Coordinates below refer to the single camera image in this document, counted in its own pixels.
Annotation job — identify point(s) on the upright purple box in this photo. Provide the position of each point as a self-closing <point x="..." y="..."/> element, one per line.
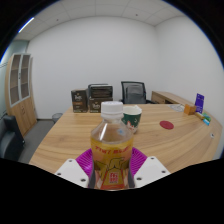
<point x="200" y="102"/>

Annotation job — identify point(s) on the orange cardboard box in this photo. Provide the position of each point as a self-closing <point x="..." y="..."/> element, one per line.
<point x="189" y="109"/>

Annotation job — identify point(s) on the dark brown printed box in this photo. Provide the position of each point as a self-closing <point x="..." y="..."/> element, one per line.
<point x="100" y="91"/>

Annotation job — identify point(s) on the dark leather armchair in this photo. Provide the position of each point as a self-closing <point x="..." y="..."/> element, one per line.
<point x="8" y="140"/>

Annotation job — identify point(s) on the small brown cardboard box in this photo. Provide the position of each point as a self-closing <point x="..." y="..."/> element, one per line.
<point x="79" y="100"/>

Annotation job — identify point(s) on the small yellow box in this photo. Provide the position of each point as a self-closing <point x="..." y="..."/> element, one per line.
<point x="199" y="115"/>

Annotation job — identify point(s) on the wooden glass-door shelf unit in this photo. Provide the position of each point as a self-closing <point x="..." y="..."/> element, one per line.
<point x="21" y="103"/>

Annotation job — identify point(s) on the green flat box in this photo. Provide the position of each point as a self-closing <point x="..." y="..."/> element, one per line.
<point x="207" y="116"/>

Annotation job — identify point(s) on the green and white mug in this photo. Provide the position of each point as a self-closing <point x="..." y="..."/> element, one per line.
<point x="133" y="120"/>

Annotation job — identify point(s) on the flat round red coaster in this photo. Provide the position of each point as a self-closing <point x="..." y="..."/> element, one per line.
<point x="166" y="125"/>

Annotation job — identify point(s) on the wooden side desk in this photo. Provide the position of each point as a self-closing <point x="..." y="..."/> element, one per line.
<point x="166" y="97"/>

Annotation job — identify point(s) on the yellow-labelled drink bottle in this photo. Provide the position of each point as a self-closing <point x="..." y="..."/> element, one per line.
<point x="111" y="146"/>

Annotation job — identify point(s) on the grey waste bin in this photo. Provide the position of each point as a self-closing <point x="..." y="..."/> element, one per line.
<point x="57" y="117"/>

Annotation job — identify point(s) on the black mesh office chair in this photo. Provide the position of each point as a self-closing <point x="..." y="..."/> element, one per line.
<point x="133" y="93"/>

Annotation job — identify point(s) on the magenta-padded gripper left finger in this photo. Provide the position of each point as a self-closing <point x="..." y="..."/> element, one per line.
<point x="71" y="171"/>

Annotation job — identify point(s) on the rectangular ceiling light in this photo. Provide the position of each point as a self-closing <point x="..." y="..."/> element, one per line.
<point x="26" y="25"/>

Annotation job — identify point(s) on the small light blue box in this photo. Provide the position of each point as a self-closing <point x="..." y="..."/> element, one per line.
<point x="206" y="122"/>

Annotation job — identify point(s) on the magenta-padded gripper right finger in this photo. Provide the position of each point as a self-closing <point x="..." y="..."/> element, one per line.
<point x="151" y="170"/>

